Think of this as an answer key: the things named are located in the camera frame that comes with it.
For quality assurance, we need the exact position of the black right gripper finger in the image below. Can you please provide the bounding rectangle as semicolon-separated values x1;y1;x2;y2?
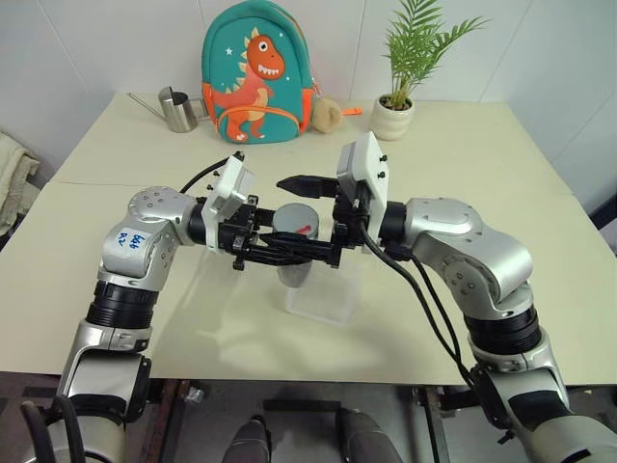
276;175;339;201
261;232;335;257

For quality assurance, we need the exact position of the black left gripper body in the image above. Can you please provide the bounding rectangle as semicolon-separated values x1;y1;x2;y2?
216;192;265;274

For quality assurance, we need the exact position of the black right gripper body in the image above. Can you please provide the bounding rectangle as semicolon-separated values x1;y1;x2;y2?
330;185;370;269

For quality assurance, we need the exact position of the grey jar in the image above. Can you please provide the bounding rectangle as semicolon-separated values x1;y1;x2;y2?
276;235;313;289

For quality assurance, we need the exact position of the clear plastic box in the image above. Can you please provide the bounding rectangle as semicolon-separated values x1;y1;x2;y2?
282;268;359;328

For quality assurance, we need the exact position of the beige plush pendant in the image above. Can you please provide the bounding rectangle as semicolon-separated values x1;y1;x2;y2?
311;94;344;134

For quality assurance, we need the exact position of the white ribbed plant pot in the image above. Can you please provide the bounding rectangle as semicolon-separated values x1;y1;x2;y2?
369;93;416;143

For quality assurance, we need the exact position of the white handwritten label sticker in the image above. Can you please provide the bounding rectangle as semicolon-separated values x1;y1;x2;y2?
112;225;147;253

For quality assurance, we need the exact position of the teal dinosaur backpack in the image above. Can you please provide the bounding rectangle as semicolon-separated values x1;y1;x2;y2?
201;0;318;147

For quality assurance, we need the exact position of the stainless steel watering can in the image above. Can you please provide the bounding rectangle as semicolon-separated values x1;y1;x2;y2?
128;86;211;133

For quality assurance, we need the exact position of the green palm plant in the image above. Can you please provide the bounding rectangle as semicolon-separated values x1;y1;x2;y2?
382;0;492;110

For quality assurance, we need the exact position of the dark rounded shape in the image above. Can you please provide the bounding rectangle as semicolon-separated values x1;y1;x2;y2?
229;415;272;463
335;407;404;463

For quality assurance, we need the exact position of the beige folded cloth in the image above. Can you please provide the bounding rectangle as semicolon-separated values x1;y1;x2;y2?
0;131;42;238

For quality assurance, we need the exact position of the black furniture piece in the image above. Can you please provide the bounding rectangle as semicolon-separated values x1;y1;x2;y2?
588;185;617;255

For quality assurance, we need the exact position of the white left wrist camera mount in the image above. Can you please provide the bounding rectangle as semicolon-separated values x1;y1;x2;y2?
200;152;256;252

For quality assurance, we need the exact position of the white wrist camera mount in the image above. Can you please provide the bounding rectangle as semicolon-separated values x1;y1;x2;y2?
335;130;390;242
200;152;256;252

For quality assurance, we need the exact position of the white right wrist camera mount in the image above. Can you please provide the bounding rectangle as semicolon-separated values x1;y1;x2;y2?
335;130;390;242

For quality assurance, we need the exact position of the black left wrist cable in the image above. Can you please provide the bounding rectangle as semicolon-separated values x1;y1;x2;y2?
178;159;232;195

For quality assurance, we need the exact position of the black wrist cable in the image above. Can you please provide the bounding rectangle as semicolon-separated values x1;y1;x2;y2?
354;197;476;387
178;159;232;195
385;244;515;446

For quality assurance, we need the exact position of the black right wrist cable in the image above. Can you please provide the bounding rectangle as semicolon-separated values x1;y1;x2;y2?
354;197;476;387
385;244;515;446

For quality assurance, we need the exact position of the dark metal table frame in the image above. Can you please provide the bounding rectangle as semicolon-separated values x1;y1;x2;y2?
139;378;476;463

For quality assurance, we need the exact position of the black cable bundle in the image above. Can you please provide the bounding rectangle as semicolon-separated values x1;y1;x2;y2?
17;394;92;463

